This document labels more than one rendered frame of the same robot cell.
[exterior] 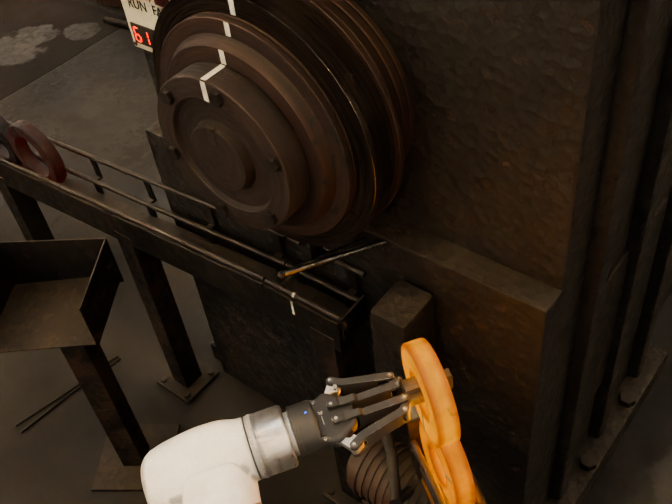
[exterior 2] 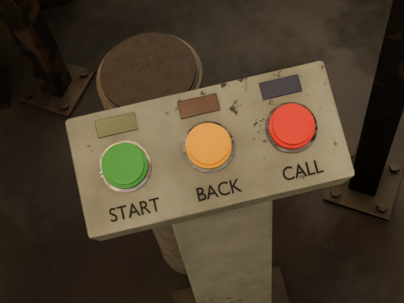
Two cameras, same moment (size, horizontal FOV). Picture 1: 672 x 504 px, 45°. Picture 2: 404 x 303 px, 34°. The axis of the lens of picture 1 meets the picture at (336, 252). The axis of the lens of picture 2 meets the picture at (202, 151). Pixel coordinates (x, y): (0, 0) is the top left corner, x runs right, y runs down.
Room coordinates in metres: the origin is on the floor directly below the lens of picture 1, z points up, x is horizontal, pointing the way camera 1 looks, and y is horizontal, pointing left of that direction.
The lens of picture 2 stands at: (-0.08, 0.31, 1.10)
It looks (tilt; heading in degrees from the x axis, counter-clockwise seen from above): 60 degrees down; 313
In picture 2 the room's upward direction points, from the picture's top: 10 degrees counter-clockwise
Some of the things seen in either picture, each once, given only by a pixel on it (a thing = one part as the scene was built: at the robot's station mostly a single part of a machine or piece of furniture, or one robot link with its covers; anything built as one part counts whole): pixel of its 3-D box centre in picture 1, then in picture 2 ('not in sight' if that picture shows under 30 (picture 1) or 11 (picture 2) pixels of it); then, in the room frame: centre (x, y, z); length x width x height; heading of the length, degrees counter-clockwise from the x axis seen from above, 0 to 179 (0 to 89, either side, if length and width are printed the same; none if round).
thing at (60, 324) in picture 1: (87, 377); not in sight; (1.25, 0.63, 0.36); 0.26 x 0.20 x 0.72; 81
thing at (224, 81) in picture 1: (229, 150); not in sight; (1.04, 0.14, 1.11); 0.28 x 0.06 x 0.28; 46
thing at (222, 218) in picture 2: not in sight; (226, 261); (0.11, 0.09, 0.31); 0.24 x 0.16 x 0.62; 46
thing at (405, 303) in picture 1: (405, 343); not in sight; (0.96, -0.10, 0.68); 0.11 x 0.08 x 0.24; 136
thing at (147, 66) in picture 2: not in sight; (176, 177); (0.25, 0.01, 0.26); 0.12 x 0.12 x 0.52
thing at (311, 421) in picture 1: (323, 422); not in sight; (0.65, 0.05, 0.92); 0.09 x 0.08 x 0.07; 101
